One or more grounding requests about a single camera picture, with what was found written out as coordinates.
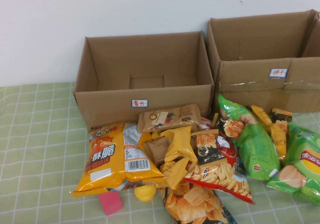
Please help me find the green Lays chips bag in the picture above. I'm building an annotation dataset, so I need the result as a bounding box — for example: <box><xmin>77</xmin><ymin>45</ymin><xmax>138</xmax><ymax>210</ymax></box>
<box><xmin>266</xmin><ymin>122</ymin><xmax>320</xmax><ymax>206</ymax></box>

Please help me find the large yellow corn snack bag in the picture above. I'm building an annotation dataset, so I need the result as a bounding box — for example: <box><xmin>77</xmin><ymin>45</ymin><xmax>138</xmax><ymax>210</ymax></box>
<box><xmin>70</xmin><ymin>121</ymin><xmax>167</xmax><ymax>197</ymax></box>

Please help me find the red fries snack bag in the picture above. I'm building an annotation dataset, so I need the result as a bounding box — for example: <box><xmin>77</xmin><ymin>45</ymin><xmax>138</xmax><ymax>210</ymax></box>
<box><xmin>183</xmin><ymin>117</ymin><xmax>256</xmax><ymax>205</ymax></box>

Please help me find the brown biscuit packet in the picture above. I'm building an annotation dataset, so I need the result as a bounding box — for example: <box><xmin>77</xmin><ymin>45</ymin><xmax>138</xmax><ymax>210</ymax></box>
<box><xmin>141</xmin><ymin>136</ymin><xmax>173</xmax><ymax>167</ymax></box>
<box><xmin>137</xmin><ymin>103</ymin><xmax>202</xmax><ymax>134</ymax></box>

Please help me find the small open cardboard box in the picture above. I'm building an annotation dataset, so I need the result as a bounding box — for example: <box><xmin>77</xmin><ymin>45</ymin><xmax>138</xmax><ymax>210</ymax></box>
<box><xmin>73</xmin><ymin>31</ymin><xmax>215</xmax><ymax>132</ymax></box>

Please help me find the large taped cardboard box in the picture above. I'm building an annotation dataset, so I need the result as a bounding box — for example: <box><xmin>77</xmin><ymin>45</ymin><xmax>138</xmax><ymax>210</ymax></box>
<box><xmin>206</xmin><ymin>9</ymin><xmax>320</xmax><ymax>114</ymax></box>

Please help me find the green shrimp chips bag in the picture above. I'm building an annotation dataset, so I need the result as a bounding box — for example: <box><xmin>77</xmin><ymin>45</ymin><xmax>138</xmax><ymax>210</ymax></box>
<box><xmin>217</xmin><ymin>94</ymin><xmax>281</xmax><ymax>182</ymax></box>

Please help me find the orange ridged chips bag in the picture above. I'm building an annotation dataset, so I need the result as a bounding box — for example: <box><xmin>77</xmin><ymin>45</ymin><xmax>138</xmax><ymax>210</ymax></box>
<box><xmin>159</xmin><ymin>180</ymin><xmax>238</xmax><ymax>224</ymax></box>

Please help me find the pink foam block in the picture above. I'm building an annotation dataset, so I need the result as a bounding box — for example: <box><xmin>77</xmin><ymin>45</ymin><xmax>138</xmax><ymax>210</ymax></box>
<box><xmin>98</xmin><ymin>191</ymin><xmax>125</xmax><ymax>216</ymax></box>

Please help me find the green checked tablecloth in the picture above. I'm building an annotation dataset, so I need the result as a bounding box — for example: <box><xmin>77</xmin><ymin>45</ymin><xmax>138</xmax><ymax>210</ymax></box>
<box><xmin>0</xmin><ymin>81</ymin><xmax>320</xmax><ymax>224</ymax></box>

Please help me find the plain brown cardboard box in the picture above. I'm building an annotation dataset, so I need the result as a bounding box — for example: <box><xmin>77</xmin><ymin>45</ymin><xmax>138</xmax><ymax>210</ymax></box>
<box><xmin>301</xmin><ymin>11</ymin><xmax>320</xmax><ymax>59</ymax></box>

